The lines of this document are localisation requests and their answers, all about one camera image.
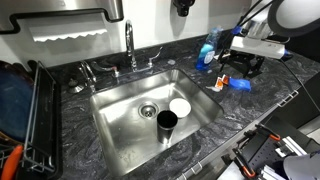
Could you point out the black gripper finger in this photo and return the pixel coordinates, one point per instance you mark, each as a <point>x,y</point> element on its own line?
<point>226,61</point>
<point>255,70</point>

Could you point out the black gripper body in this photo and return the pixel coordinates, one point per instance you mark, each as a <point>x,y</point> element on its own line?
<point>245,57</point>

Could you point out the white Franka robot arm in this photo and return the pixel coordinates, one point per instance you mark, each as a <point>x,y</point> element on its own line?
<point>300,13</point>

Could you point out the blue cloth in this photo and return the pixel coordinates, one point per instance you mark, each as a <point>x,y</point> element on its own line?
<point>240,84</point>

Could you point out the blue dish soap bottle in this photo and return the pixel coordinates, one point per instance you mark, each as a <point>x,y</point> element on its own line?
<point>205,55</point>

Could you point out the black clamp orange tip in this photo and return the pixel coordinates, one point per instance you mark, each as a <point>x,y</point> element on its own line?
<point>268,131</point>
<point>245,163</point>

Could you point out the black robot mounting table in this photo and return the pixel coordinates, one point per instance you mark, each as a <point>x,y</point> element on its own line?
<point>293,133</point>

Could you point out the black cup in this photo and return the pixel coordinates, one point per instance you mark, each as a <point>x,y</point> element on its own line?
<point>166,125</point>

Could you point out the steel sink drain strainer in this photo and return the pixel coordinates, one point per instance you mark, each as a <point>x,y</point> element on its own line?
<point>148,110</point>

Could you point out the chrome sink faucet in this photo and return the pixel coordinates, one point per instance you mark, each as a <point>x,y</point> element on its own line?
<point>130,43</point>

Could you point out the stainless steel sink basin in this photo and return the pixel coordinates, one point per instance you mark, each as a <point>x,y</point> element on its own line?
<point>130,140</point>

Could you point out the chrome side sprayer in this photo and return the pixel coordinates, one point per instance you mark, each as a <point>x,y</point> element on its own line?
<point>89,76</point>

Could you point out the chrome round countertop cap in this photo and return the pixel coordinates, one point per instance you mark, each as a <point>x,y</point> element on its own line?
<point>75,87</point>

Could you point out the steel paper towel dispenser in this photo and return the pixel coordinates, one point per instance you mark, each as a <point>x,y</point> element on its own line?
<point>66,13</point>

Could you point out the black dish rack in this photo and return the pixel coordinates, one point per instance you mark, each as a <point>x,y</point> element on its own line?
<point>46,110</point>

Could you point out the blue plate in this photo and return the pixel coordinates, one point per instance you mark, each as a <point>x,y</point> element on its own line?
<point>13,103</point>

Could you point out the black wall soap dispenser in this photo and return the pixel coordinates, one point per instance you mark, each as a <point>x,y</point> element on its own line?
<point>183,6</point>

